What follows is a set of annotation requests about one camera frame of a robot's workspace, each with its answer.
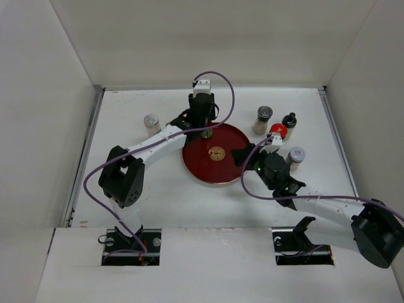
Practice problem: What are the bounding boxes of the grey lid spice shaker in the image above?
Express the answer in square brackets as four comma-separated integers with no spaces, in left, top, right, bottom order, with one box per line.
[252,105,273,135]

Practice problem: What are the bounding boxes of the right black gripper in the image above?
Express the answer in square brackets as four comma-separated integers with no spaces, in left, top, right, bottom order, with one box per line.
[231,143,275,191]

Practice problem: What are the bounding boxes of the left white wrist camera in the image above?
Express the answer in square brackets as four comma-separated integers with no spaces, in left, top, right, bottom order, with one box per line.
[193,78,211,96]

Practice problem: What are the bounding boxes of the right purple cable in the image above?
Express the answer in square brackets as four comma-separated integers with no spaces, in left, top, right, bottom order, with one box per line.
[240,137,404,223]

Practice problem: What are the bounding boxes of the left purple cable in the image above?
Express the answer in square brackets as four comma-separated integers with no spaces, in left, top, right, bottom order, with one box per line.
[83,71,235,258]

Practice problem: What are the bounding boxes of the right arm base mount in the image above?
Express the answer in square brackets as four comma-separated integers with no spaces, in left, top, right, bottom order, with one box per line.
[271,217,334,266]

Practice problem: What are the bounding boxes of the black cap small bottle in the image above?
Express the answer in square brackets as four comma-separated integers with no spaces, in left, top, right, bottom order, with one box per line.
[282,112,297,140]

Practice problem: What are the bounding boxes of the red round tray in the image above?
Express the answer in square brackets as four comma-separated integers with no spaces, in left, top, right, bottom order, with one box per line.
[182,124,249,184]

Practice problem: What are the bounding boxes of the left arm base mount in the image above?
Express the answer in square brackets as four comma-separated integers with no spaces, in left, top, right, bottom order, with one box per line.
[97,227,162,266]

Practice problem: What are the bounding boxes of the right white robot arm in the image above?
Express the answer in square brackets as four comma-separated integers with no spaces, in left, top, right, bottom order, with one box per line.
[231,143,403,268]

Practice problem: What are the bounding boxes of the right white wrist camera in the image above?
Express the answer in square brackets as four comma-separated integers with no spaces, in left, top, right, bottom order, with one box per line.
[264,132,283,153]

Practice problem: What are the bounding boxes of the green label sauce bottle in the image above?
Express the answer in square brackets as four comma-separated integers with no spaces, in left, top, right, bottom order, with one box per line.
[201,128,213,139]

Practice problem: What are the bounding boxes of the red lid sauce jar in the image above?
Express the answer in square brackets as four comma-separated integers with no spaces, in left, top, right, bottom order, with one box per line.
[270,123,288,140]

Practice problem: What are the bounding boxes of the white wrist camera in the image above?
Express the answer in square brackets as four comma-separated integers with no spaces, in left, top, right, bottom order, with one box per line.
[264,132,283,153]
[193,78,211,96]

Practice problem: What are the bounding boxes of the tall silver lid jar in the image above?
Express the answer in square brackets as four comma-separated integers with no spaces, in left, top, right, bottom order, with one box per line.
[143,114,162,137]

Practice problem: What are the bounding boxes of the silver lid pepper jar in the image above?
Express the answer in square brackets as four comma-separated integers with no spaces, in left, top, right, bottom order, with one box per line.
[285,146,306,171]

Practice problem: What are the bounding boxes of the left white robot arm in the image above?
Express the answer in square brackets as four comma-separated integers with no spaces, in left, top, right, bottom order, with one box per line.
[98,93,218,252]

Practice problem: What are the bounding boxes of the purple cable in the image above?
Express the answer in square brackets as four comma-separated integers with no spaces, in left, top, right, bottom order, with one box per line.
[240,137,404,223]
[83,71,235,258]

